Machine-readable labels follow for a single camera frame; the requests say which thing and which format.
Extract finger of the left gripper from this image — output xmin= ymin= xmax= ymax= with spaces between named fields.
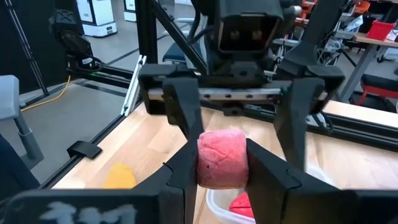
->
xmin=162 ymin=77 xmax=205 ymax=140
xmin=273 ymin=77 xmax=326 ymax=172

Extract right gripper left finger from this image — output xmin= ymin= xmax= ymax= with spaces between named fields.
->
xmin=0 ymin=139 xmax=200 ymax=224

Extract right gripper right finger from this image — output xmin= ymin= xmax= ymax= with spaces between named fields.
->
xmin=247 ymin=139 xmax=398 ymax=224

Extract pink toy peach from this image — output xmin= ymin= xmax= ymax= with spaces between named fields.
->
xmin=197 ymin=129 xmax=249 ymax=190

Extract pink toy dragon fruit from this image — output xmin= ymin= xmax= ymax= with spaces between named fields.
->
xmin=229 ymin=192 xmax=254 ymax=218

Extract clear plastic tupperware container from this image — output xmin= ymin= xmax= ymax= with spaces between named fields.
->
xmin=205 ymin=164 xmax=327 ymax=224

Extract yellow cloth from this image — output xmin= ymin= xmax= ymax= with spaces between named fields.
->
xmin=101 ymin=161 xmax=138 ymax=190

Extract silver aluminium bar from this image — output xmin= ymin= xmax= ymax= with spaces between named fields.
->
xmin=120 ymin=55 xmax=147 ymax=116

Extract red framed black stool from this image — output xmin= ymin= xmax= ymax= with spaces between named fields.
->
xmin=353 ymin=73 xmax=398 ymax=108

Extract wooden desk grey legs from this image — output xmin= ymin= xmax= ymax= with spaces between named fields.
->
xmin=340 ymin=30 xmax=398 ymax=102

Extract red plastic bin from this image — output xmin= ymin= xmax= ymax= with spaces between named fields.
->
xmin=366 ymin=20 xmax=396 ymax=41

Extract white cabinet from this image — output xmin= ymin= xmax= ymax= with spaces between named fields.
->
xmin=76 ymin=0 xmax=118 ymax=38

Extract grey chair armrest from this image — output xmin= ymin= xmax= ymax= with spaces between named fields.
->
xmin=0 ymin=74 xmax=44 ymax=170

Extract thin black rod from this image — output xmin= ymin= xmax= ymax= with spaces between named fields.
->
xmin=3 ymin=0 xmax=50 ymax=95

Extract black backdrop panel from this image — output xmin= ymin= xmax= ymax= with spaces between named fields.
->
xmin=0 ymin=0 xmax=81 ymax=96

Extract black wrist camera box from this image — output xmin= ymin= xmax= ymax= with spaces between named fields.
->
xmin=217 ymin=12 xmax=280 ymax=54

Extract black bracket clip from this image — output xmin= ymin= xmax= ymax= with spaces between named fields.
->
xmin=67 ymin=140 xmax=103 ymax=160

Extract thin yellow cable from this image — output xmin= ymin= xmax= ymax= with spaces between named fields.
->
xmin=20 ymin=74 xmax=72 ymax=113

